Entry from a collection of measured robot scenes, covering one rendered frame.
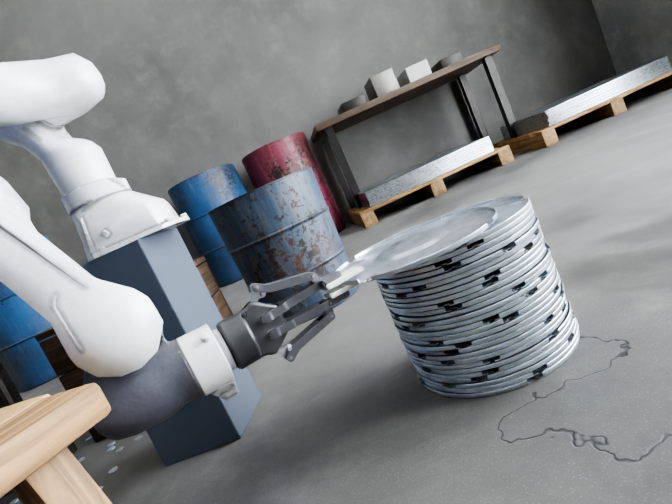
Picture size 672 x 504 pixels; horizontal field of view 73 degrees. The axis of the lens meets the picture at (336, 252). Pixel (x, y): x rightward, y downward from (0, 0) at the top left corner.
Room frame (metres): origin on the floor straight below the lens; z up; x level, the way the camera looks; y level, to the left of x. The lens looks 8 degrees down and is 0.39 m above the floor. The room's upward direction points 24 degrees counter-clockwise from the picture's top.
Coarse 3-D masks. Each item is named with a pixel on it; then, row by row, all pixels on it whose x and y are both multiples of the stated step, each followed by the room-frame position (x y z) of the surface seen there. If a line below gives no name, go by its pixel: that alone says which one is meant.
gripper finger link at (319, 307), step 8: (320, 304) 0.67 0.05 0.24; (328, 304) 0.67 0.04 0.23; (304, 312) 0.66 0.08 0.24; (312, 312) 0.66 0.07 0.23; (320, 312) 0.67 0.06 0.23; (288, 320) 0.66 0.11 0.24; (296, 320) 0.65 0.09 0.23; (304, 320) 0.66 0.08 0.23; (280, 328) 0.64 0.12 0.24; (288, 328) 0.64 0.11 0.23; (272, 336) 0.63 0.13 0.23
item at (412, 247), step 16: (480, 208) 0.78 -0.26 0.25; (432, 224) 0.86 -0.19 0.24; (448, 224) 0.79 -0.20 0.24; (464, 224) 0.73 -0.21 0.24; (480, 224) 0.68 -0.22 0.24; (384, 240) 0.90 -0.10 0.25; (400, 240) 0.81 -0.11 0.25; (416, 240) 0.75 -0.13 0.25; (432, 240) 0.70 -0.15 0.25; (448, 240) 0.67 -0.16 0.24; (464, 240) 0.62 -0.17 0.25; (368, 256) 0.83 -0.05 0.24; (384, 256) 0.74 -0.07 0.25; (400, 256) 0.70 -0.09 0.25; (416, 256) 0.66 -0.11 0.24; (432, 256) 0.61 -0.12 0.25; (368, 272) 0.70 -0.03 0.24; (384, 272) 0.63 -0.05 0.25
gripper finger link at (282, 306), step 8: (304, 288) 0.68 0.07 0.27; (312, 288) 0.67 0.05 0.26; (320, 288) 0.67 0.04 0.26; (288, 296) 0.68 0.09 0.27; (296, 296) 0.66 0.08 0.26; (304, 296) 0.66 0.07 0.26; (280, 304) 0.65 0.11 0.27; (288, 304) 0.65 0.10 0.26; (272, 312) 0.64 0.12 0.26; (280, 312) 0.64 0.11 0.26; (264, 320) 0.63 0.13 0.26
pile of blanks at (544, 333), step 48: (480, 240) 0.65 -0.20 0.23; (528, 240) 0.66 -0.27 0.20; (384, 288) 0.74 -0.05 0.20; (432, 288) 0.66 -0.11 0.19; (480, 288) 0.63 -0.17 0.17; (528, 288) 0.64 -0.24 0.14; (432, 336) 0.68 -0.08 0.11; (480, 336) 0.64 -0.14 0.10; (528, 336) 0.65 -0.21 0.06; (576, 336) 0.68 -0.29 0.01; (432, 384) 0.72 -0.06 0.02; (480, 384) 0.65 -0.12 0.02
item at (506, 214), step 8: (488, 200) 0.86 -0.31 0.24; (496, 200) 0.84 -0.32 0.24; (504, 200) 0.82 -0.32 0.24; (512, 200) 0.79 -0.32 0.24; (520, 200) 0.76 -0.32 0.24; (528, 200) 0.71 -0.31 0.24; (464, 208) 0.90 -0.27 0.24; (496, 208) 0.78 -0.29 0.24; (504, 208) 0.75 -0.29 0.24; (512, 208) 0.73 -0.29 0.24; (520, 208) 0.70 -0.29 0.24; (448, 216) 0.91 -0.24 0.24; (504, 216) 0.70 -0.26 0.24; (512, 216) 0.65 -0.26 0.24; (496, 224) 0.67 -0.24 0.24; (504, 224) 0.64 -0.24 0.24; (488, 232) 0.64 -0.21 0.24; (472, 240) 0.63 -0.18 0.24
